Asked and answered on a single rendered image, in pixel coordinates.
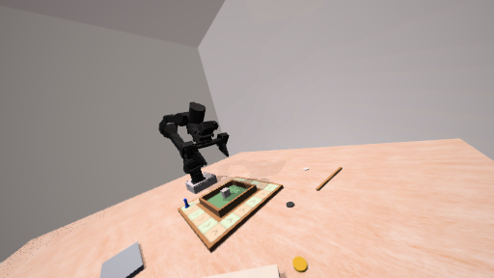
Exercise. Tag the yellow round disc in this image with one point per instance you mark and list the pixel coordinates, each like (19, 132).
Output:
(300, 264)

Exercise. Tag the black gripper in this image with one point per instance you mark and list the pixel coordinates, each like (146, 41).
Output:
(190, 151)

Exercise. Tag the brown board border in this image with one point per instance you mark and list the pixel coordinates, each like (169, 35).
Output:
(216, 243)

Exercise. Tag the thin tan wooden stick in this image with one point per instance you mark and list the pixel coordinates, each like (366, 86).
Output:
(328, 179)

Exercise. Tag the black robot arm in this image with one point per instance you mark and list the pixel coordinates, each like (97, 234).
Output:
(192, 119)

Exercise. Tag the white die with black pips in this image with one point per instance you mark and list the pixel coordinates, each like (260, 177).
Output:
(225, 193)

